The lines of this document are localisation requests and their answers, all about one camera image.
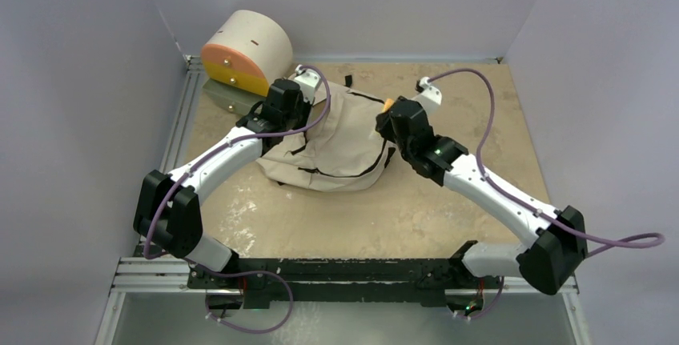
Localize yellow orange highlighter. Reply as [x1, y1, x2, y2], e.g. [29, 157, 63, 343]
[383, 98, 394, 112]

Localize beige canvas backpack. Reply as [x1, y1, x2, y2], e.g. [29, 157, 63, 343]
[257, 82, 396, 192]

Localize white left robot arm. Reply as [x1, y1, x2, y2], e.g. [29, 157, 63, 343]
[133, 76, 321, 288]

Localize round drawer cabinet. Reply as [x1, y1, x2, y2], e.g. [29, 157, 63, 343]
[200, 10, 293, 114]

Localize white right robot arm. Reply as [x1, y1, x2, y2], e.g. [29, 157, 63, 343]
[376, 97, 588, 295]

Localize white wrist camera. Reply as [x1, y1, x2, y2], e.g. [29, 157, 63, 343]
[292, 65, 322, 105]
[412, 77, 442, 115]

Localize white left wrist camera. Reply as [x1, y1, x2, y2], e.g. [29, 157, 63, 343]
[292, 65, 322, 105]

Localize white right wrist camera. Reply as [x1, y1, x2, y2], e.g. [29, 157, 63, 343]
[412, 77, 442, 115]

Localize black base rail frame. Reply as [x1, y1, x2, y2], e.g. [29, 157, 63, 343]
[108, 256, 579, 315]

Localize aluminium side rail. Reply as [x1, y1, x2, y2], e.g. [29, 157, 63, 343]
[131, 54, 202, 176]

